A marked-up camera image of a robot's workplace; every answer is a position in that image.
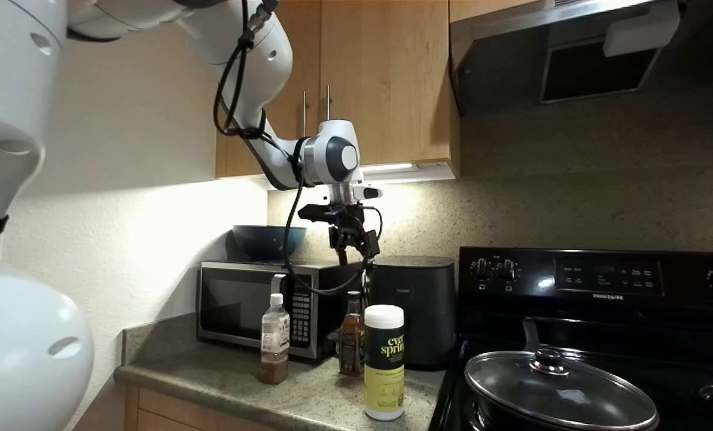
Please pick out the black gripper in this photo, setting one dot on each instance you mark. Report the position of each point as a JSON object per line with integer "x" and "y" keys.
{"x": 344, "y": 218}

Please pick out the brown square oil bottle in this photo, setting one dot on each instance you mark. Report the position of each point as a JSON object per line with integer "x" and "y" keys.
{"x": 350, "y": 335}

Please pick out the clear plastic bottle white cap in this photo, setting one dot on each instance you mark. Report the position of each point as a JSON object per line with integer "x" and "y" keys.
{"x": 272, "y": 340}

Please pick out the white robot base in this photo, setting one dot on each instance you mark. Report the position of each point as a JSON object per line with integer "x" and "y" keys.
{"x": 45, "y": 347}

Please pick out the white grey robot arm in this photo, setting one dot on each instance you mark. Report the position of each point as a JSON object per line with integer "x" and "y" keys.
{"x": 251, "y": 55}

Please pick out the under cabinet light strip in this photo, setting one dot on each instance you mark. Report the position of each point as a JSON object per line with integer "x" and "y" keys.
{"x": 406, "y": 174}

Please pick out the dark blue bowl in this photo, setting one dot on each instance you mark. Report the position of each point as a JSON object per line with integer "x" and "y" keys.
{"x": 265, "y": 243}

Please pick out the black air fryer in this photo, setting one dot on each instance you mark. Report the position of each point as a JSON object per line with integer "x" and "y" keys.
{"x": 423, "y": 288}

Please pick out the green yellow canister white lid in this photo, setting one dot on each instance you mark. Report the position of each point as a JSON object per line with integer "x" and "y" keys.
{"x": 384, "y": 362}

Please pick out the stainless steel microwave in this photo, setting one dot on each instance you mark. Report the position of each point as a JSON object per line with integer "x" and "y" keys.
{"x": 233, "y": 298}

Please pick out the wooden upper cabinet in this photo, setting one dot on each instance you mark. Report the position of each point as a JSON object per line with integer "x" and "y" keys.
{"x": 378, "y": 64}

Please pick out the glass lid frying pan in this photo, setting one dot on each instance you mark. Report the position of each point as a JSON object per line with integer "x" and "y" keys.
{"x": 536, "y": 389}

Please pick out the range hood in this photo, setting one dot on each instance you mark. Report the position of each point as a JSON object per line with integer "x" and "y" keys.
{"x": 551, "y": 52}

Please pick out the black kitchen stove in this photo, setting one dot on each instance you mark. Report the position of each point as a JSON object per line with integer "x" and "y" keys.
{"x": 643, "y": 316}

